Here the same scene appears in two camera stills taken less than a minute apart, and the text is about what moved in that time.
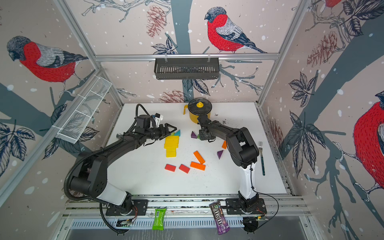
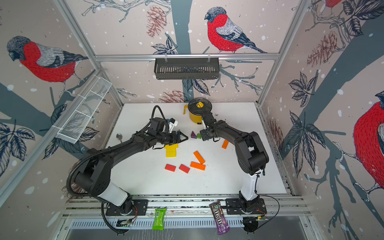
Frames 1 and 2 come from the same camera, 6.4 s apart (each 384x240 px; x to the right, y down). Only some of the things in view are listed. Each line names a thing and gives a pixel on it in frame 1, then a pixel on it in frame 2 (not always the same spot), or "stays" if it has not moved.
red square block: [170, 167] stays
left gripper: [167, 131] → [178, 139]
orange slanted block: [197, 165] stays
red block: [184, 168] stays
